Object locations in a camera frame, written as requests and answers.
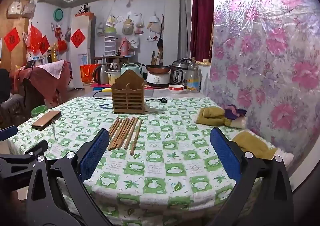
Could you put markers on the large red hanging bag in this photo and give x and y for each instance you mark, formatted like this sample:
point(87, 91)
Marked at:
point(62, 45)

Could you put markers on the clear plastic oil bottle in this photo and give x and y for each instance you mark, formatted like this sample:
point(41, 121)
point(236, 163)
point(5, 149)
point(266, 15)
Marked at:
point(193, 76)

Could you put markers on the bunch of wooden chopsticks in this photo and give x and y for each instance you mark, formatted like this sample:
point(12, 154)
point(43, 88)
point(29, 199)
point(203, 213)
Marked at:
point(122, 131)

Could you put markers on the dark sauce bottle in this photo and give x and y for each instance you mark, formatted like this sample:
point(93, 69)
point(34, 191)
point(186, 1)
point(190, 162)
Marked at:
point(49, 57)

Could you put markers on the blue white sticker sheet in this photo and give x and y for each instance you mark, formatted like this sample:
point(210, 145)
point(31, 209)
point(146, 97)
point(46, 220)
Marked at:
point(82, 59)

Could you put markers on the clear bag with red contents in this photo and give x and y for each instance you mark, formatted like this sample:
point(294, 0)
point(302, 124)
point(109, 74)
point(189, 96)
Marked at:
point(140, 24)

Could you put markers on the leaning wooden sticks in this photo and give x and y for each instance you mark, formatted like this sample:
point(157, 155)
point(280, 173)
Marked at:
point(156, 58)

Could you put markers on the pink thermos flask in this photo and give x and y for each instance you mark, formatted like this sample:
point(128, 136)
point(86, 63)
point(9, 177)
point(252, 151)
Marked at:
point(123, 47)

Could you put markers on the red white bowl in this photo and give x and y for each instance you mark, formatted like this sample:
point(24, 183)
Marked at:
point(175, 89)

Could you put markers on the wooden wall panel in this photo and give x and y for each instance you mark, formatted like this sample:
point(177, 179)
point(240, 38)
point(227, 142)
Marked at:
point(15, 23)

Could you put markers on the wooden block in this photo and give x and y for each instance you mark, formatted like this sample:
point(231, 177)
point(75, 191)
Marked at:
point(46, 119)

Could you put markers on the beige fabric bag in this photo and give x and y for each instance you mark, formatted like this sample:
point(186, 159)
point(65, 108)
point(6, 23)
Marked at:
point(128, 26)

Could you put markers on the large yellow oil bottle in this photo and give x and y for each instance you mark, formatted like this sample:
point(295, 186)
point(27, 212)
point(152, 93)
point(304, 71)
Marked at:
point(53, 52)

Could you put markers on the red mat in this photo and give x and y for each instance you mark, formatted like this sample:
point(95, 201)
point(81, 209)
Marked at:
point(150, 86)

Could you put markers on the wooden chopstick holder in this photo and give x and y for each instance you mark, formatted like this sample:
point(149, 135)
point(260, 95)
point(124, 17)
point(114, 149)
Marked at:
point(128, 93)

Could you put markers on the black jacket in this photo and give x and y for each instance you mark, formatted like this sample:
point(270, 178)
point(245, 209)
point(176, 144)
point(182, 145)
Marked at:
point(4, 81)

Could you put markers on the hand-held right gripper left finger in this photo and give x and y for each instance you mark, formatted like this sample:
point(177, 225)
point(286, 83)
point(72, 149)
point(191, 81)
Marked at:
point(93, 153)

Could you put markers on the black hanging utensil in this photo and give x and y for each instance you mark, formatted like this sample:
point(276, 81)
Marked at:
point(160, 42)

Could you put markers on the red diamond paper decoration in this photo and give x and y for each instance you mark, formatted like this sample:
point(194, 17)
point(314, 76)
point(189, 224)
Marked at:
point(11, 39)
point(44, 44)
point(78, 38)

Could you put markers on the white patterned cloth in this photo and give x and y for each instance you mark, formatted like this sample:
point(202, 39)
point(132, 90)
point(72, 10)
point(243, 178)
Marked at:
point(53, 68)

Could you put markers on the yellow electric frying pan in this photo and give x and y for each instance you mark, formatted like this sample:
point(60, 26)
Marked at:
point(105, 89)

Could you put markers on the white refrigerator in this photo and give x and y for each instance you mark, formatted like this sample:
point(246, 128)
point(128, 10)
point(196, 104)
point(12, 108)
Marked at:
point(81, 23)

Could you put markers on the steel pot with lid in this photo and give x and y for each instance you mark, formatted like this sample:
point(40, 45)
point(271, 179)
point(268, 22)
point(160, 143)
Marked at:
point(113, 76)

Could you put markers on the red gift bag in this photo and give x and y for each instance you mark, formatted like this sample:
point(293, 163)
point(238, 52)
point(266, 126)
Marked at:
point(87, 73)

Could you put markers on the white printed tote bag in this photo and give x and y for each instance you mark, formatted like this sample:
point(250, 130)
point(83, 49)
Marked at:
point(135, 41)

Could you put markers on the clear bag with yellow contents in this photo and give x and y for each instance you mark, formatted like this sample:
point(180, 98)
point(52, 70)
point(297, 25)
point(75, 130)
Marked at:
point(110, 21)

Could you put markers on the white patterned handbag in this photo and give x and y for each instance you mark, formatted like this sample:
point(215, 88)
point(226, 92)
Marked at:
point(13, 8)

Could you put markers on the purple cloth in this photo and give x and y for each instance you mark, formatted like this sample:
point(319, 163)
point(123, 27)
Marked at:
point(235, 113)

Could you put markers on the steel electric kettle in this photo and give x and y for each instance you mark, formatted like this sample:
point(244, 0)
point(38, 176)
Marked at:
point(100, 74)

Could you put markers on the mint green rice cooker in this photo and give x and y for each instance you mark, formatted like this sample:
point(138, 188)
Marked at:
point(132, 69)

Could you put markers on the long hanging poles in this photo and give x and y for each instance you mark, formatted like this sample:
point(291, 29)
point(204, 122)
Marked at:
point(162, 26)

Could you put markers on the green waste bin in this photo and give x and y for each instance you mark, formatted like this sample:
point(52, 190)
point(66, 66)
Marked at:
point(38, 111)

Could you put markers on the chair with grey cushion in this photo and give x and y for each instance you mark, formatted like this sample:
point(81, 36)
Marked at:
point(12, 106)

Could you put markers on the red furniture cover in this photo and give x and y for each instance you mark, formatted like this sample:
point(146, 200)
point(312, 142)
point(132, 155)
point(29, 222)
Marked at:
point(37, 83)

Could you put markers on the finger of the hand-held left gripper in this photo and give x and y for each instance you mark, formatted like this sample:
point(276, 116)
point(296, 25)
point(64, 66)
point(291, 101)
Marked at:
point(7, 133)
point(25, 156)

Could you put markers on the dark red curtain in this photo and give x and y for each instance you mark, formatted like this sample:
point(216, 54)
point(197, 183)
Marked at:
point(201, 16)

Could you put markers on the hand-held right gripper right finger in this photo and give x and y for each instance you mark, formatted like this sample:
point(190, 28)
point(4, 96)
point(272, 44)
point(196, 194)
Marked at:
point(225, 153)

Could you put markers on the plastic drawer tower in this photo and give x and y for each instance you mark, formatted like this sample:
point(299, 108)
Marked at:
point(110, 43)

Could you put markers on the black silver pressure cooker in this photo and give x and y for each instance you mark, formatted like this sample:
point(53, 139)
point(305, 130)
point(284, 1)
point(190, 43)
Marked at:
point(178, 72)

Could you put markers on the grey table cloth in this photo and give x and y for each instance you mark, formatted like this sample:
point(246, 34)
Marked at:
point(190, 94)

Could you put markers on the green checked tablecloth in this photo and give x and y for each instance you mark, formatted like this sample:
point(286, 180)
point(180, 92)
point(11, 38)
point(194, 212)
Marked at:
point(162, 166)

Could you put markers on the panda plush toy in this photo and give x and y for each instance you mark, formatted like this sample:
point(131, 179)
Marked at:
point(83, 8)

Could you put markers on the beige white hanging bag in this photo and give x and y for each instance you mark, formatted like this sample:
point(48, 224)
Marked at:
point(153, 24)

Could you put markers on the yellow white towel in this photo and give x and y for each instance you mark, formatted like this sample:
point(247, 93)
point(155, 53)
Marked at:
point(250, 144)
point(212, 116)

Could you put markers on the green round basin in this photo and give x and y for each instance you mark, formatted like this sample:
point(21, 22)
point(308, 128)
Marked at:
point(58, 14)

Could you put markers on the white electric hotplate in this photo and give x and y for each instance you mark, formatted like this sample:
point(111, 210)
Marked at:
point(158, 79)

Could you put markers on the small red hanging bag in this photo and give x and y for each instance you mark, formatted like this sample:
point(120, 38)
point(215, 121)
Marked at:
point(58, 32)

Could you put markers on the red plastic bags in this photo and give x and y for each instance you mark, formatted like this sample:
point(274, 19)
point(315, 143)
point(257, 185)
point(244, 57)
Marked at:
point(34, 38)

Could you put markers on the wooden bench shelf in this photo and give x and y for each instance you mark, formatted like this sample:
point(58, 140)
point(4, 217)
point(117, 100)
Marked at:
point(110, 58)

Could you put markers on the clear plastic handbag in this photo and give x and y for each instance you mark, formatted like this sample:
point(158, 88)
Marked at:
point(28, 8)

